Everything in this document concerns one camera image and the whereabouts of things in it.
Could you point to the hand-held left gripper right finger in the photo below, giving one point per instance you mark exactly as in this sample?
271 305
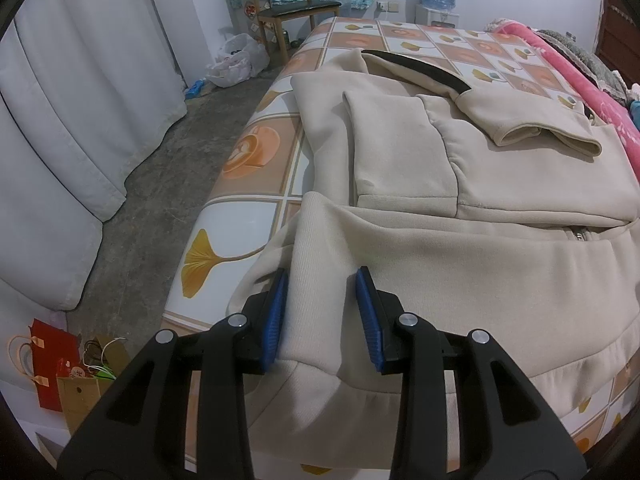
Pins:
366 320

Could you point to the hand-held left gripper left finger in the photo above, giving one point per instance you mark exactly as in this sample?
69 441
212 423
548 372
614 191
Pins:
274 325

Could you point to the cream jacket with black trim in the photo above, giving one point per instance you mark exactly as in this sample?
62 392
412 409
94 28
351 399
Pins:
475 270

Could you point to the light brown paper bag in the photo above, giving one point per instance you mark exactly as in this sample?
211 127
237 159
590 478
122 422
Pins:
80 402

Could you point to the red paper bag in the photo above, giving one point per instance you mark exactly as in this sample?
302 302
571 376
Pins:
50 360

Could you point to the small blue object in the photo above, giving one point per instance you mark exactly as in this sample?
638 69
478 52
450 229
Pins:
194 90

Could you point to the white plastic bag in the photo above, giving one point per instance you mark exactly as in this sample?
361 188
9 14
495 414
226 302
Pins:
225 72
252 55

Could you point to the green bottle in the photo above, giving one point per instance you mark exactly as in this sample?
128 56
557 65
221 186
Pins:
285 38

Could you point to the white water dispenser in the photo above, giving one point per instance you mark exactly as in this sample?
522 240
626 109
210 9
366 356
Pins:
435 17

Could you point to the white curtain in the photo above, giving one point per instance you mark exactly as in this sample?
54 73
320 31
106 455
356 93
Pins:
75 85

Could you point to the wooden chair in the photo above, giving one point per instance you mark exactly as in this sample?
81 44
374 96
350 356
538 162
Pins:
300 10

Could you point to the pink floral blanket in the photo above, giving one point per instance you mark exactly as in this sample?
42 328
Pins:
615 110

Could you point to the blue printed clothing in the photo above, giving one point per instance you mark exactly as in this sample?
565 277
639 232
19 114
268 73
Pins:
636 115

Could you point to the green patterned pillow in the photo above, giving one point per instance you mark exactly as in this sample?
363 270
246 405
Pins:
585 60

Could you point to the brown wooden door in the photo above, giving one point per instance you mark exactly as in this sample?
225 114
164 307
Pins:
620 35

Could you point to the white wall socket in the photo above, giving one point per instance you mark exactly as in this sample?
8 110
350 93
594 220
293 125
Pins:
392 6

